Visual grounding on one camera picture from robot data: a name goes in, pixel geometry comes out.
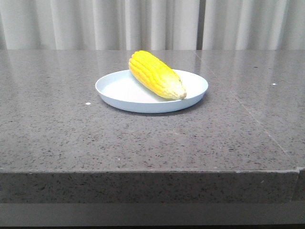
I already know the white pleated curtain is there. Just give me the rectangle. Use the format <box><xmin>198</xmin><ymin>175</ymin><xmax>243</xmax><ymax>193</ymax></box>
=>
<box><xmin>0</xmin><ymin>0</ymin><xmax>305</xmax><ymax>50</ymax></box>

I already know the light blue round plate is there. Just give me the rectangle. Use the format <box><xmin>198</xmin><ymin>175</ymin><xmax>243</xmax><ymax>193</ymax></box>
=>
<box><xmin>95</xmin><ymin>70</ymin><xmax>208</xmax><ymax>114</ymax></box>

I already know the yellow corn cob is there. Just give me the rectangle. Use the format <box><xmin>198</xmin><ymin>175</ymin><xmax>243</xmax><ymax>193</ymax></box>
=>
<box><xmin>129</xmin><ymin>51</ymin><xmax>187</xmax><ymax>100</ymax></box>

